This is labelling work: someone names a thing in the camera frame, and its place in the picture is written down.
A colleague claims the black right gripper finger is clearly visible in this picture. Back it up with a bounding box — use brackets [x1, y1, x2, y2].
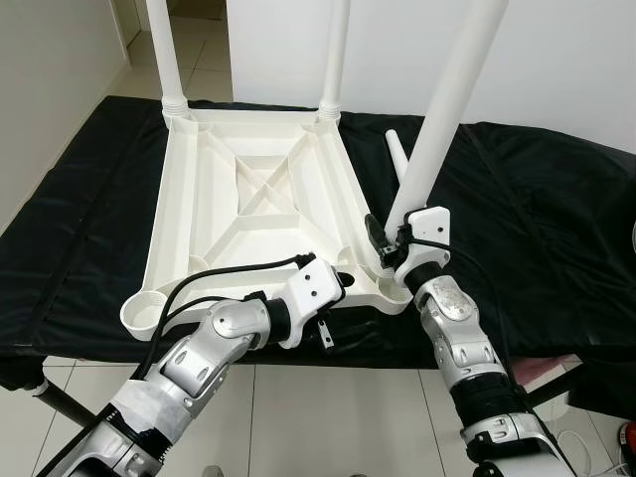
[364, 214, 395, 262]

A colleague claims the white plastic table leg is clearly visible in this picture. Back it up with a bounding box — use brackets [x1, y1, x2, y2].
[146, 0, 190, 118]
[385, 129, 413, 195]
[318, 0, 352, 120]
[381, 0, 510, 239]

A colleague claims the white plastic table top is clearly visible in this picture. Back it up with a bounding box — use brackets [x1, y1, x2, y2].
[119, 104, 414, 337]

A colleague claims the black tablecloth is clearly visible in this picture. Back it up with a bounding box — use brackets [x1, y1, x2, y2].
[0, 94, 636, 418]

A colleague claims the pink rounded object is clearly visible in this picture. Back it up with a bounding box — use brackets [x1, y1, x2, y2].
[517, 356, 577, 384]

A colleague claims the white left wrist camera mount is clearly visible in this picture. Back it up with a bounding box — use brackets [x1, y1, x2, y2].
[280, 256, 346, 349]

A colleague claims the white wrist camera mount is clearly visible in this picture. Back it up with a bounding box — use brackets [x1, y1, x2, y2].
[402, 206, 455, 267]
[280, 256, 346, 349]

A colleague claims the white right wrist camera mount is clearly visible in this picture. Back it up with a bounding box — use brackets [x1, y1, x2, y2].
[402, 206, 455, 267]

